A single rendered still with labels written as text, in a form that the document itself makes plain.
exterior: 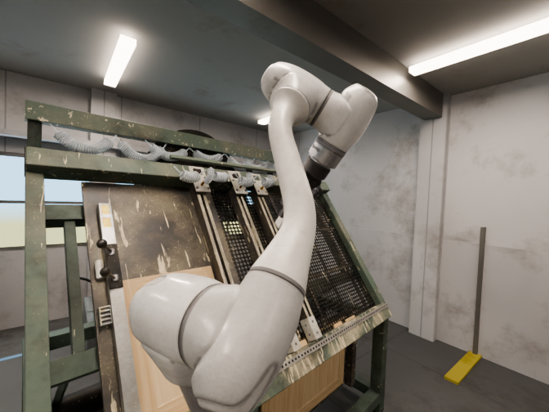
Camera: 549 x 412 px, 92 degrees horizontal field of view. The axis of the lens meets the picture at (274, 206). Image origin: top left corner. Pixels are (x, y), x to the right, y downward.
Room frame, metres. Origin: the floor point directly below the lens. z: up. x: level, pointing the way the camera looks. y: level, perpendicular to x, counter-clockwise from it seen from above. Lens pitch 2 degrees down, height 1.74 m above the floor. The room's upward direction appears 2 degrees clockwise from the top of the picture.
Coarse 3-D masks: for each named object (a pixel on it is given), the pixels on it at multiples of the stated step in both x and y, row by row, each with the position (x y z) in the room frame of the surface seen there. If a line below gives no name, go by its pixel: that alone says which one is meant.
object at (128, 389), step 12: (108, 204) 1.26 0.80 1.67; (108, 216) 1.23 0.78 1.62; (108, 228) 1.20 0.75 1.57; (108, 240) 1.17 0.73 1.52; (108, 288) 1.08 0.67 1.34; (120, 288) 1.09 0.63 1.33; (108, 300) 1.07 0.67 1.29; (120, 300) 1.07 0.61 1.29; (120, 312) 1.04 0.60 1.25; (120, 324) 1.02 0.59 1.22; (120, 336) 1.00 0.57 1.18; (120, 348) 0.98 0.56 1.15; (120, 360) 0.96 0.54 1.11; (132, 360) 0.98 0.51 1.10; (120, 372) 0.94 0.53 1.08; (132, 372) 0.96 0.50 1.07; (120, 384) 0.93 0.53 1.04; (132, 384) 0.94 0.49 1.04; (120, 396) 0.92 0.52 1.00; (132, 396) 0.92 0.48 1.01; (132, 408) 0.90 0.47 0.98
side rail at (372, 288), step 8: (328, 200) 2.59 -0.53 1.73; (328, 208) 2.53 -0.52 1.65; (336, 216) 2.50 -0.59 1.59; (336, 224) 2.47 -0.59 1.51; (344, 232) 2.42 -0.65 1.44; (344, 240) 2.40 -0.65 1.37; (352, 248) 2.35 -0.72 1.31; (352, 256) 2.33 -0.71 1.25; (360, 256) 2.36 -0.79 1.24; (360, 264) 2.28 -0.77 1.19; (360, 272) 2.27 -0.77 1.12; (368, 272) 2.29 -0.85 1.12; (368, 280) 2.22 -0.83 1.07; (368, 288) 2.22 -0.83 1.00; (376, 288) 2.22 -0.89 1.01; (376, 296) 2.17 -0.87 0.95; (376, 304) 2.16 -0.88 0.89
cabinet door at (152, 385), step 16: (176, 272) 1.29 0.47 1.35; (192, 272) 1.34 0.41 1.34; (208, 272) 1.40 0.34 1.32; (128, 288) 1.13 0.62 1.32; (128, 304) 1.09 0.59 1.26; (128, 320) 1.06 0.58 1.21; (144, 352) 1.03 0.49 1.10; (144, 368) 1.00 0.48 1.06; (144, 384) 0.97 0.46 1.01; (160, 384) 1.00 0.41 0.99; (144, 400) 0.95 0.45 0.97; (160, 400) 0.98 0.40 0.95; (176, 400) 1.00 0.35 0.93
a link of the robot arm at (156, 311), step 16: (144, 288) 0.47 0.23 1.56; (160, 288) 0.44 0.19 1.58; (176, 288) 0.42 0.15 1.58; (192, 288) 0.42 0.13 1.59; (144, 304) 0.43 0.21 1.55; (160, 304) 0.41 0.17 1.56; (176, 304) 0.40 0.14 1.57; (144, 320) 0.42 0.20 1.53; (160, 320) 0.39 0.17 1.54; (176, 320) 0.38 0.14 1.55; (144, 336) 0.42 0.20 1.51; (160, 336) 0.39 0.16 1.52; (176, 336) 0.37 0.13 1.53; (160, 352) 0.40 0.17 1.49; (176, 352) 0.38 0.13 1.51; (160, 368) 0.43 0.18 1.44; (176, 368) 0.40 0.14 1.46; (176, 384) 0.44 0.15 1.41; (192, 400) 0.46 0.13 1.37
